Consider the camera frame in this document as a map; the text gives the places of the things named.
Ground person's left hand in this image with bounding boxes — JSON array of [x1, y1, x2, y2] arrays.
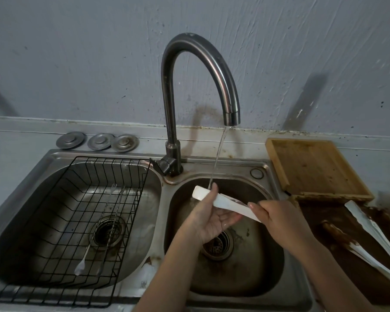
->
[[181, 183, 245, 247]]

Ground person's right hand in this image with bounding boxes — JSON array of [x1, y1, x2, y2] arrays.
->
[[248, 200, 317, 254]]

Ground white spatula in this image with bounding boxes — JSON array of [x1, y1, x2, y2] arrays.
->
[[192, 185, 264, 223]]

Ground person's right forearm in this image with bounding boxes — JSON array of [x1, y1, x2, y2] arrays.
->
[[296, 238, 377, 312]]

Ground person's left forearm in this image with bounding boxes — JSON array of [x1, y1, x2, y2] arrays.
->
[[133, 226, 212, 312]]

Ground water stream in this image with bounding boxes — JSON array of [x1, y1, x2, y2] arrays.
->
[[209, 125, 230, 189]]

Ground metal sink drain strainer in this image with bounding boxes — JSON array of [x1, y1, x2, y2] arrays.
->
[[201, 231, 235, 261], [90, 215, 128, 249]]

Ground stainless steel double sink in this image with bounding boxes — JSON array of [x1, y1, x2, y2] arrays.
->
[[0, 149, 314, 312]]

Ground wooden cutting board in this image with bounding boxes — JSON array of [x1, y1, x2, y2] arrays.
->
[[265, 138, 375, 203]]

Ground dark brown tray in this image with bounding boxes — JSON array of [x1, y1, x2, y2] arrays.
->
[[292, 196, 390, 306]]

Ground round metal sink plug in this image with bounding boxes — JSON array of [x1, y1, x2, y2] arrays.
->
[[56, 132, 86, 150], [87, 133, 115, 152], [111, 134, 140, 153]]

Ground thin metal utensil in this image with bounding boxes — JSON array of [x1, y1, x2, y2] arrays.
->
[[96, 185, 126, 277]]

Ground white sauce-stained tongs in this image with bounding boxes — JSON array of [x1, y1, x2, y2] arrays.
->
[[321, 200, 390, 290]]

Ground curved steel faucet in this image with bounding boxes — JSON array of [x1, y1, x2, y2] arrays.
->
[[149, 32, 241, 178]]

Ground white handled fork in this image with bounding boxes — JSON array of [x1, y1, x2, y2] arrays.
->
[[74, 183, 117, 277]]

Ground black wire dish rack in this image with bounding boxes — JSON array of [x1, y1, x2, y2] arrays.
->
[[0, 156, 152, 308]]

